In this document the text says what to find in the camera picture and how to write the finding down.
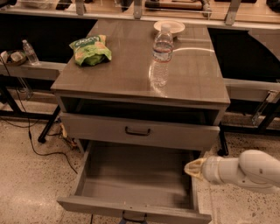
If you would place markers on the green chip bag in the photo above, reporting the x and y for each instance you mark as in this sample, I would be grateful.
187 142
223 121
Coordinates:
91 50

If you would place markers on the small water bottle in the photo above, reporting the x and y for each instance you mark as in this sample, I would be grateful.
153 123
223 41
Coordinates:
30 53

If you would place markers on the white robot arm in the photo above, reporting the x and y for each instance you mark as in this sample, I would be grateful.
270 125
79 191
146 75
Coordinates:
253 170

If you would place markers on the grey top drawer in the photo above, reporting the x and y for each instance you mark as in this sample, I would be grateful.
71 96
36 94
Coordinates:
130 131

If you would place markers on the clear water bottle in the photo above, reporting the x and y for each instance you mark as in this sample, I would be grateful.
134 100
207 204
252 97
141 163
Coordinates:
161 55

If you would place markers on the grey drawer cabinet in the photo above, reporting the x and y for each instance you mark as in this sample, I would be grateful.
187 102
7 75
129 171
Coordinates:
194 93

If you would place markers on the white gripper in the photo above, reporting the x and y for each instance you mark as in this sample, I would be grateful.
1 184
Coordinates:
210 170

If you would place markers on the dark bowl with items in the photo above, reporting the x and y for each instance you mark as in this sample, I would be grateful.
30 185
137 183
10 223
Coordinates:
13 58

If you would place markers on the power strip on floor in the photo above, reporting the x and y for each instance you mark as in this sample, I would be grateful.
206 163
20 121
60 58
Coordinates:
70 141

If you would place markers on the grey drawer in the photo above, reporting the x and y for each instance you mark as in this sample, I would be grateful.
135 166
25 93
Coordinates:
136 182
130 131

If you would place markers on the white plate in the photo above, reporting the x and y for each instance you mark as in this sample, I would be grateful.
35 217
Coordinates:
175 27

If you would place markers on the grey bench shelf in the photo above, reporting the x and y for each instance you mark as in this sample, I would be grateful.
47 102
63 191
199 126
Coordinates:
44 71

